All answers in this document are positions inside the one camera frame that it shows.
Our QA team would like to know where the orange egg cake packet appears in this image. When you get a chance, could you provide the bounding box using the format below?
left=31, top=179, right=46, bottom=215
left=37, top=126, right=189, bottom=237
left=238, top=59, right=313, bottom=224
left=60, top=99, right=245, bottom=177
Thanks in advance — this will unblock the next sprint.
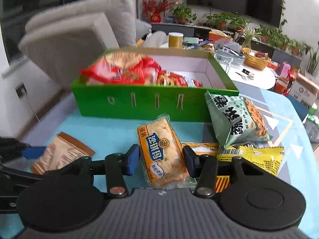
left=137, top=114, right=195, bottom=189

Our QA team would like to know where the green cracker snack bag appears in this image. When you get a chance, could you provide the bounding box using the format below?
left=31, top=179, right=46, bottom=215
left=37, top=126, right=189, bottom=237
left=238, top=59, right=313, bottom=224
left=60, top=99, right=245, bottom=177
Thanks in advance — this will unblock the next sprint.
left=205, top=91, right=272, bottom=148

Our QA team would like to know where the yellow red striped snack bag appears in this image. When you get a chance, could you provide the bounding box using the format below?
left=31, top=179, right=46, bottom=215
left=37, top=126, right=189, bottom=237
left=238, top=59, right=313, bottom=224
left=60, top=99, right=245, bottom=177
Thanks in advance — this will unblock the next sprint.
left=214, top=145, right=286, bottom=193

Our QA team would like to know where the brown beige snack packet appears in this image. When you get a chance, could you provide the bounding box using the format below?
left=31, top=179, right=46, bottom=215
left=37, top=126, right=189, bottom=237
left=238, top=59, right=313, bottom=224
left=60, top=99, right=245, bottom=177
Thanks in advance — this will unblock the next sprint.
left=30, top=132, right=95, bottom=175

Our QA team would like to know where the green cardboard box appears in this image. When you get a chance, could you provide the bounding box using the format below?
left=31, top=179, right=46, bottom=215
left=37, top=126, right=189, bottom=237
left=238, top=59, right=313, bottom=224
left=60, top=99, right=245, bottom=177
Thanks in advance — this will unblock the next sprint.
left=71, top=47, right=239, bottom=122

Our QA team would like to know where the clear drinking glass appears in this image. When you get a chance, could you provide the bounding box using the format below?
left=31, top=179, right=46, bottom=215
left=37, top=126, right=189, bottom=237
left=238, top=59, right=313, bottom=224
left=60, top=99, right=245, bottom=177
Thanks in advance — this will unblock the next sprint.
left=215, top=50, right=234, bottom=73

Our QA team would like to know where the white round coffee table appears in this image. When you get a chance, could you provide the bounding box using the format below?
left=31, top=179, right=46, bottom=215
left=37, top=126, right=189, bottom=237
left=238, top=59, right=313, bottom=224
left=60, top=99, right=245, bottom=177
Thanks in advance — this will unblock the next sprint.
left=149, top=31, right=277, bottom=91

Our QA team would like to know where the orange cup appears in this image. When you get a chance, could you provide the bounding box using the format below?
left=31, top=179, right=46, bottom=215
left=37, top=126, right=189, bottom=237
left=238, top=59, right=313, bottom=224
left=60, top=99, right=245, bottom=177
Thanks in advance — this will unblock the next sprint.
left=273, top=77, right=289, bottom=94

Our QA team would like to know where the yellow woven basket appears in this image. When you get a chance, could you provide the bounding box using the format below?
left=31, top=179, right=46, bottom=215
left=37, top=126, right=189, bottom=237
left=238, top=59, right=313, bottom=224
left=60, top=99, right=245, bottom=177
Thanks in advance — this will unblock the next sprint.
left=241, top=48, right=271, bottom=71

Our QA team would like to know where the brown white carton box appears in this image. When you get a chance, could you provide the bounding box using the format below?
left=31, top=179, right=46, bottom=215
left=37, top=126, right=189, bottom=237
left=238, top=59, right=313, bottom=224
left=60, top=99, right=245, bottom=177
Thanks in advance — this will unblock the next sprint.
left=289, top=73, right=319, bottom=110

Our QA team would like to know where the pink box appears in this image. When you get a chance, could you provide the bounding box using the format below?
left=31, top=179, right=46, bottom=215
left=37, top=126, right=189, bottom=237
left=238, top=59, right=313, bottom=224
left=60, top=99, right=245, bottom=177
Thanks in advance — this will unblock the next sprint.
left=276, top=62, right=291, bottom=78

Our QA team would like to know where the orange storage box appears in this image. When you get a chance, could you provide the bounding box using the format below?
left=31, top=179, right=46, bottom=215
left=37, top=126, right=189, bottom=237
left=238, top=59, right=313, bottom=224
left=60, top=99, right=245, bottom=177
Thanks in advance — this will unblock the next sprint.
left=208, top=30, right=231, bottom=44

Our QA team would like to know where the yellow tin can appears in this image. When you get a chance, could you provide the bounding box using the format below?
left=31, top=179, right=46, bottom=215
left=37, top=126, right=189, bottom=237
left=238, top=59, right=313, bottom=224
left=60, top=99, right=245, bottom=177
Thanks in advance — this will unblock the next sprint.
left=168, top=32, right=184, bottom=49

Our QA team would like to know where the grey tv cabinet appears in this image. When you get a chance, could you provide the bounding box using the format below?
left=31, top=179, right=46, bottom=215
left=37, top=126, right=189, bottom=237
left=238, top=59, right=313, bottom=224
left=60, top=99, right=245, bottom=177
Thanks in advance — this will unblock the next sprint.
left=150, top=22, right=310, bottom=68

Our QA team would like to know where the grey sofa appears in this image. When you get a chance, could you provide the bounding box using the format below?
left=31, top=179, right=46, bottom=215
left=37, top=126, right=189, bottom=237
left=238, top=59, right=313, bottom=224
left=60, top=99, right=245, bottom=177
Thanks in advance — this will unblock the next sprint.
left=17, top=0, right=153, bottom=90

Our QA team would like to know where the grass plant in vase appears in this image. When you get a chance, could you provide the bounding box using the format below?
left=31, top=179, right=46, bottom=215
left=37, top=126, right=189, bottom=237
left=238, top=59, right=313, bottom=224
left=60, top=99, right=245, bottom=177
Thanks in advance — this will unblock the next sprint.
left=242, top=24, right=262, bottom=49

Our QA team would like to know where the tall leafy floor plant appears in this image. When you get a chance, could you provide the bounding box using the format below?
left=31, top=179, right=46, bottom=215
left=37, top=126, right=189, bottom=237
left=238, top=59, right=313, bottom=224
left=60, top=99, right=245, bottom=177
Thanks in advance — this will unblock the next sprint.
left=305, top=46, right=318, bottom=76

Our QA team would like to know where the potted green plant middle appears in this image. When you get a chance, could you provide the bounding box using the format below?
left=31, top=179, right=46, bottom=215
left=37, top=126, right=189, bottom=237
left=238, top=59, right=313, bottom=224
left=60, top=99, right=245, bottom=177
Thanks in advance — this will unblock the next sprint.
left=203, top=12, right=250, bottom=33

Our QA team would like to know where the potted green plant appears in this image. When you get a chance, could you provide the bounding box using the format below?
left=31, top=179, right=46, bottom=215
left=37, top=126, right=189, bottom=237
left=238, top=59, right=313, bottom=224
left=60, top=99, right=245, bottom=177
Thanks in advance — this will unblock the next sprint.
left=203, top=12, right=250, bottom=33
left=170, top=4, right=197, bottom=25
left=255, top=25, right=312, bottom=57

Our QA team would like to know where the potted green plant right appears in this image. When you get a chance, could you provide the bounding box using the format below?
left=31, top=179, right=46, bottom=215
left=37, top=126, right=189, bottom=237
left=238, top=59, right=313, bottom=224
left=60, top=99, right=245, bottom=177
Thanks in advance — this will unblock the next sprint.
left=255, top=25, right=312, bottom=57

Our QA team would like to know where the potted green plant left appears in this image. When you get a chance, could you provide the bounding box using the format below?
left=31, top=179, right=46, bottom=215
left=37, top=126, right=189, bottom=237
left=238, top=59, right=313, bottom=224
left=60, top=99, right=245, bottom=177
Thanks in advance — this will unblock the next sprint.
left=170, top=4, right=197, bottom=25

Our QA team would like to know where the red flower arrangement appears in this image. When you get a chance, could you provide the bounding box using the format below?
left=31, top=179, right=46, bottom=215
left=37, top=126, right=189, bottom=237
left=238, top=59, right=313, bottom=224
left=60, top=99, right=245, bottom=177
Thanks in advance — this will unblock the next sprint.
left=142, top=0, right=176, bottom=23

